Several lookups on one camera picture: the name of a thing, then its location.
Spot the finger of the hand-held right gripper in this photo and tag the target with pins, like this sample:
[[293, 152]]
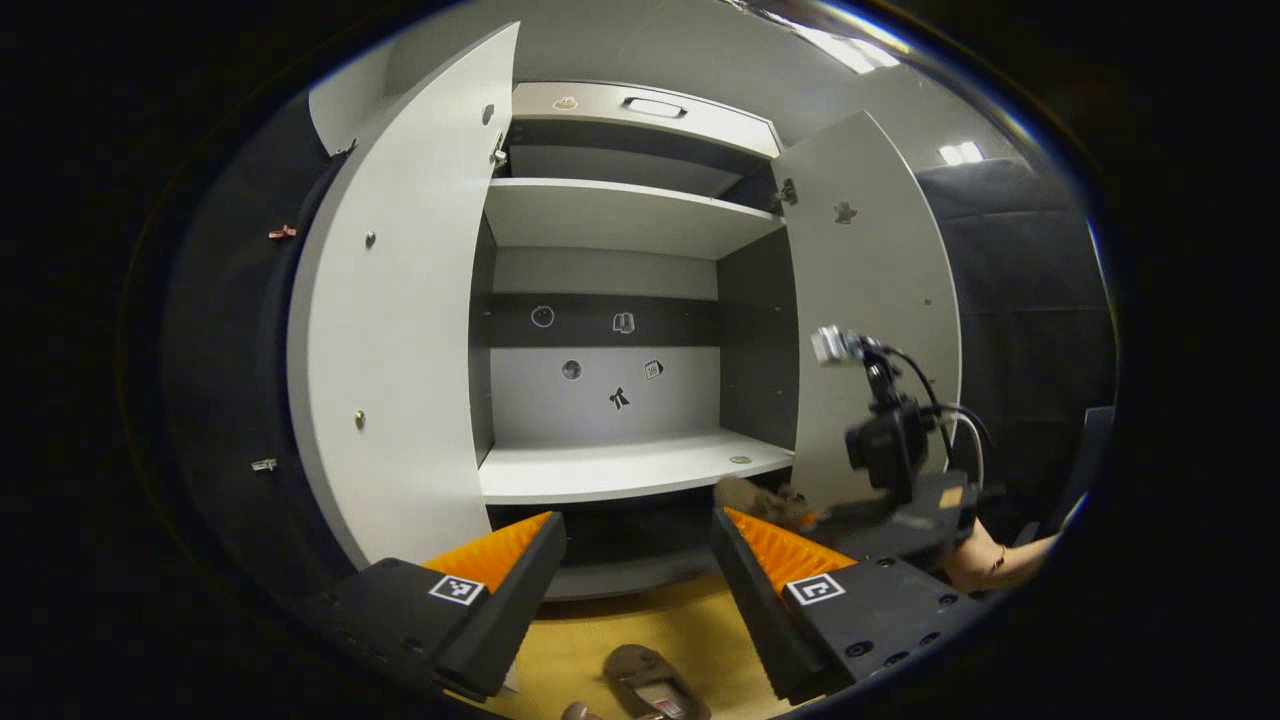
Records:
[[860, 522]]

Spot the black backdrop cloth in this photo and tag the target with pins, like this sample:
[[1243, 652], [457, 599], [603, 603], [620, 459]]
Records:
[[1030, 300], [230, 350]]

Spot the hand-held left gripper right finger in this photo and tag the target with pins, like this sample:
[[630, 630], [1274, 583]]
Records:
[[760, 610]]

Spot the white shoe cabinet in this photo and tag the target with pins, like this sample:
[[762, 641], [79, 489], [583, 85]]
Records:
[[600, 400]]

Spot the white shoe cabinet door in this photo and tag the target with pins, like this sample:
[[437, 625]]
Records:
[[870, 270], [400, 330]]

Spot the brown fuzzy shoe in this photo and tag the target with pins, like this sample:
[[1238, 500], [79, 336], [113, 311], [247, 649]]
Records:
[[750, 497], [640, 670]]

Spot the white cabinet drawer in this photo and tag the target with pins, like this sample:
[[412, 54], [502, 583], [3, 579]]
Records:
[[600, 105]]

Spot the ceiling light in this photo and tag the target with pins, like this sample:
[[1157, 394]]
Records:
[[960, 153], [850, 50]]

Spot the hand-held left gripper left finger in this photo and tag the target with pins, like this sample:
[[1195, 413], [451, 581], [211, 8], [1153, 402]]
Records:
[[510, 620]]

